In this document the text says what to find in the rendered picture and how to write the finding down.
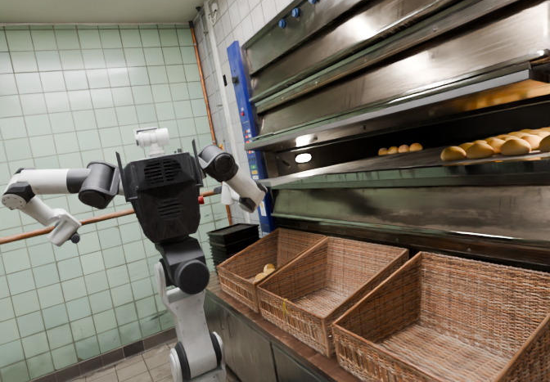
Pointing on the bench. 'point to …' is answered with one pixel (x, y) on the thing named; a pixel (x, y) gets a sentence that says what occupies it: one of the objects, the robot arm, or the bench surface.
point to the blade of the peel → (285, 179)
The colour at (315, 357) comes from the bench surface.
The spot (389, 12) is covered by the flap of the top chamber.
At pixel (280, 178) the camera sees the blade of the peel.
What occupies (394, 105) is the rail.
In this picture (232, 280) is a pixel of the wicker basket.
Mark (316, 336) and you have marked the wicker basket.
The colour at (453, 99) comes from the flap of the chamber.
